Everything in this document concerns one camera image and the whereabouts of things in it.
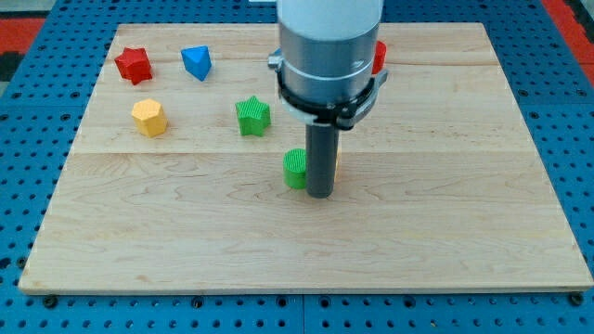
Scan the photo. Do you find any red star block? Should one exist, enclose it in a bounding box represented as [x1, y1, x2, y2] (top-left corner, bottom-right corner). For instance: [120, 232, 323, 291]
[114, 47, 152, 85]

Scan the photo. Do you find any green cylinder block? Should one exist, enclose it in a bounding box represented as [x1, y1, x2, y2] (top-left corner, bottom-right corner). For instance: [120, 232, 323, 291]
[283, 148, 306, 189]

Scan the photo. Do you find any light wooden board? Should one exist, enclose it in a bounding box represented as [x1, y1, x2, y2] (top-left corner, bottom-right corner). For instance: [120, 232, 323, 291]
[19, 23, 593, 295]

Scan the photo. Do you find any yellow block behind rod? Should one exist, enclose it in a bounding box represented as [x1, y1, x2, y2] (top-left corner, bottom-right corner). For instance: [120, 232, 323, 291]
[333, 147, 342, 182]

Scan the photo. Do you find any black and grey tool clamp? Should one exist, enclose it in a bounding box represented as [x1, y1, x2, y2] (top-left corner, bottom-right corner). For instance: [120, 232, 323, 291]
[267, 53, 388, 130]

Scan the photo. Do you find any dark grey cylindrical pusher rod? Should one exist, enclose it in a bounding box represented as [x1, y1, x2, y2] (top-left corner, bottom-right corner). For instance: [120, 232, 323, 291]
[305, 125, 340, 199]

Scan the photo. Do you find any green star block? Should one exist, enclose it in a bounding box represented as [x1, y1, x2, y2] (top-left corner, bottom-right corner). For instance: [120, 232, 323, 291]
[235, 96, 271, 136]

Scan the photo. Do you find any yellow hexagon block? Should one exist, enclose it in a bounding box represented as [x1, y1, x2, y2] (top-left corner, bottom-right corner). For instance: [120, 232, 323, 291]
[131, 98, 168, 137]

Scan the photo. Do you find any red block behind arm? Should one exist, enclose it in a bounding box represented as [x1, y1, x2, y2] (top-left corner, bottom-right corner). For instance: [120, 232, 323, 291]
[372, 41, 387, 74]

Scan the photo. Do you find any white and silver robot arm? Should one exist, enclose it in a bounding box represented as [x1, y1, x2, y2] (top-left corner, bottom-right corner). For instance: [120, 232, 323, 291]
[268, 0, 388, 199]

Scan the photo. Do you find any blue triangle block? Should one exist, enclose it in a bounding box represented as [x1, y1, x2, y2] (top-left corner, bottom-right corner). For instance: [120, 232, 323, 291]
[181, 45, 212, 82]

